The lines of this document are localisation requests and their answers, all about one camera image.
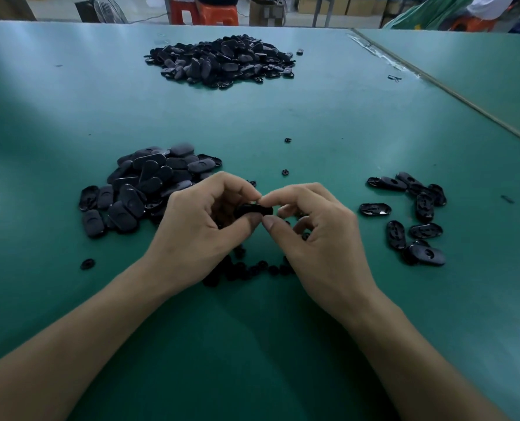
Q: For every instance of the person's left forearm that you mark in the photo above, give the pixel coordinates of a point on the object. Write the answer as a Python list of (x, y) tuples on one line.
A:
[(67, 359)]

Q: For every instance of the person's left hand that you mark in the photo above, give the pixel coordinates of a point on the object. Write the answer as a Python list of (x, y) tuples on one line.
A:
[(190, 241)]

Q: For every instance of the small black plastic scrap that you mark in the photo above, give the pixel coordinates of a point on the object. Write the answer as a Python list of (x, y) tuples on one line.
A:
[(394, 78)]

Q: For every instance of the green striped bag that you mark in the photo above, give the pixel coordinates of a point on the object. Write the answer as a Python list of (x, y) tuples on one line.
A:
[(428, 13)]

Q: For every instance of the large brown cardboard box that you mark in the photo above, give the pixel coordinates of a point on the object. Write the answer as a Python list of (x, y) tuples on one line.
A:
[(6, 7)]

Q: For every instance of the red plastic stool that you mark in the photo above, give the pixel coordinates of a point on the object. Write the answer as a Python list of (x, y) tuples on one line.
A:
[(184, 10), (472, 23), (218, 13)]

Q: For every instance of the small open cardboard box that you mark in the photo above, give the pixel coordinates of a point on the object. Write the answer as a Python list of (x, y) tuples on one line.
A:
[(268, 11)]

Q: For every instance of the pile of black oval shells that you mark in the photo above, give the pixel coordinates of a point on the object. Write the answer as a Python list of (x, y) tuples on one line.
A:
[(422, 206)]

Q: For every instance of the person's right forearm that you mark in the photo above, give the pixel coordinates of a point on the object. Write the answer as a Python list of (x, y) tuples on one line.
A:
[(422, 372)]

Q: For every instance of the grey floor fan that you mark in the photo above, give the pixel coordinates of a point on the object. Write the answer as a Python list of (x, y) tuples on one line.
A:
[(100, 8)]

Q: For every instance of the person's right hand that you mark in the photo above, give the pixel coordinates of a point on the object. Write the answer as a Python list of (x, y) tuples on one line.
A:
[(330, 254)]

